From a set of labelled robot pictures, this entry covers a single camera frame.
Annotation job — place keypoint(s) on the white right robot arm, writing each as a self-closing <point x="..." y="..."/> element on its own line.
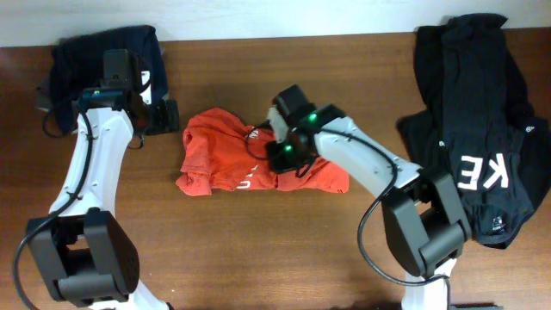
<point x="425" y="224"/>

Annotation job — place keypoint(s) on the black t-shirt with white letters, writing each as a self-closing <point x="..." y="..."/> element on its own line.
<point x="478" y="125"/>

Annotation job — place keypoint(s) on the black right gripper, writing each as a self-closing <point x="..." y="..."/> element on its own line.
<point x="277" y="163"/>

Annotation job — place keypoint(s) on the orange t-shirt with white print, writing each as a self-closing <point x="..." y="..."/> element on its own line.
<point x="219" y="154"/>

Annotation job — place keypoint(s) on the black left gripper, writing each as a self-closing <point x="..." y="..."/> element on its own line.
<point x="165" y="120"/>

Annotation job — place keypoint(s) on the folded navy blue garment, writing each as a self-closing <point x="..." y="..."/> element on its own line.
<point x="77" y="64"/>

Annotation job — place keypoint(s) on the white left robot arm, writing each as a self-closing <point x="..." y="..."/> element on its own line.
<point x="82" y="253"/>

